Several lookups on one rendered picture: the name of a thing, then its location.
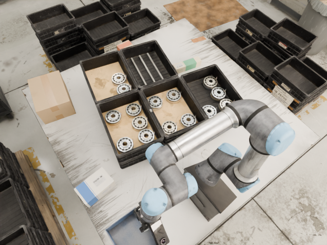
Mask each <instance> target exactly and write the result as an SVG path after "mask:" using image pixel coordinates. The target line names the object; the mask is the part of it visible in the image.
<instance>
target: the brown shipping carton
mask: <svg viewBox="0 0 327 245"><path fill-rule="evenodd" d="M27 81H28V85H29V89H30V92H31V96H32V99H33V103H34V107H35V110H36V113H37V115H38V116H39V117H40V118H41V119H42V121H43V122H44V123H45V124H48V123H52V122H54V121H57V120H60V119H63V118H65V117H68V116H71V115H74V114H76V111H75V109H74V106H73V103H72V101H71V98H70V95H69V92H68V90H67V87H66V84H65V82H64V80H63V78H62V76H61V74H60V72H59V71H58V70H57V71H54V72H51V73H48V74H45V75H41V76H38V77H35V78H31V79H28V80H27Z"/></svg>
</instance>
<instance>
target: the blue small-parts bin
mask: <svg viewBox="0 0 327 245"><path fill-rule="evenodd" d="M135 208H136V207H135ZM135 208H133V209H132V210H131V211H129V212H128V213H127V214H125V215H124V216H122V217H121V218H120V219H118V220H117V221H116V222H114V223H113V224H112V225H110V226H109V227H107V228H106V229H105V231H106V233H107V235H108V236H109V238H110V240H111V242H112V243H113V245H156V243H155V240H154V238H153V236H152V233H151V231H150V229H149V230H147V231H145V232H142V233H141V232H140V230H139V228H140V227H141V223H140V221H138V219H137V218H136V216H135V215H134V213H133V211H134V209H135Z"/></svg>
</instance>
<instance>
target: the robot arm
mask: <svg viewBox="0 0 327 245"><path fill-rule="evenodd" d="M240 126H243V127H244V128H245V129H246V130H247V131H248V132H249V133H250V137H249V144H250V145H249V147H248V149H247V151H246V152H245V154H244V156H243V158H242V159H241V156H242V153H241V152H240V151H239V150H238V149H237V148H235V147H234V146H233V145H231V144H229V143H226V142H225V143H223V144H221V145H220V146H219V147H218V148H217V149H216V150H215V151H214V152H213V153H212V154H211V155H210V156H209V157H208V158H207V159H206V160H203V161H201V162H199V163H198V164H197V165H196V166H195V171H196V174H197V175H198V177H199V178H200V179H201V180H202V181H203V182H204V183H205V184H207V185H209V186H211V187H213V186H215V185H216V184H217V183H218V181H219V179H220V177H221V175H222V174H223V173H225V174H226V176H227V177H228V178H229V179H230V181H231V182H232V183H233V184H234V186H235V187H236V189H237V190H239V192H240V193H244V192H246V191H247V190H249V189H250V188H252V187H253V186H255V185H256V184H258V183H259V182H260V179H259V178H258V170H259V169H260V168H261V166H262V165H263V164H264V162H265V161H266V159H267V158H268V157H269V156H277V155H279V154H281V153H282V152H284V151H285V150H286V149H287V148H288V146H290V145H291V143H292V142H293V140H294V138H295V131H294V130H293V129H292V128H291V127H290V125H289V124H288V123H286V122H285V121H284V120H283V119H281V118H280V117H279V116H278V115H277V114H276V113H275V112H274V111H272V110H271V109H270V108H269V107H268V106H267V105H266V104H265V103H263V102H261V101H259V100H254V99H244V100H238V101H234V102H232V103H229V104H227V105H226V106H224V107H223V108H222V110H221V112H219V113H218V114H216V115H214V116H212V117H211V118H209V119H207V120H206V121H204V122H202V123H201V124H199V125H198V126H196V127H194V128H193V129H191V130H189V131H188V132H186V133H184V134H183V135H181V136H179V137H178V138H176V139H174V140H173V141H171V142H170V143H168V144H166V145H165V146H163V145H162V144H161V143H156V144H153V145H151V146H149V147H148V149H147V150H146V152H145V156H146V158H147V159H148V161H149V164H150V165H151V166H152V168H153V169H154V171H155V172H156V174H157V176H158V177H159V179H160V181H161V182H162V184H163V185H162V186H160V187H159V188H151V189H149V190H148V191H146V193H145V194H144V196H143V198H142V200H141V201H140V202H139V203H138V204H139V206H138V207H137V208H135V209H134V211H133V213H134V215H135V216H136V218H137V219H138V221H140V223H141V227H140V228H139V230H140V232H141V233H142V232H145V231H147V230H149V229H150V231H151V233H152V236H153V238H154V240H155V243H156V245H167V244H168V243H169V242H170V240H169V238H168V235H167V233H166V231H165V229H164V226H163V224H162V221H161V214H162V213H164V212H166V211H167V210H169V209H171V208H172V207H174V206H175V205H177V204H179V203H180V202H182V201H184V200H186V199H188V198H189V197H191V196H192V195H194V194H195V193H196V192H197V191H198V185H197V182H196V180H195V178H194V177H193V176H192V175H191V174H190V173H185V174H182V173H181V171H180V170H179V168H178V167H177V165H176V164H175V163H176V162H178V161H179V160H181V159H182V158H184V157H186V156H187V155H189V154H191V153H192V152H194V151H196V150H197V149H199V148H201V147H202V146H204V145H205V144H207V143H208V142H210V141H212V140H213V139H215V138H217V137H218V136H220V135H221V134H223V133H225V132H226V131H228V130H229V129H231V128H238V127H240Z"/></svg>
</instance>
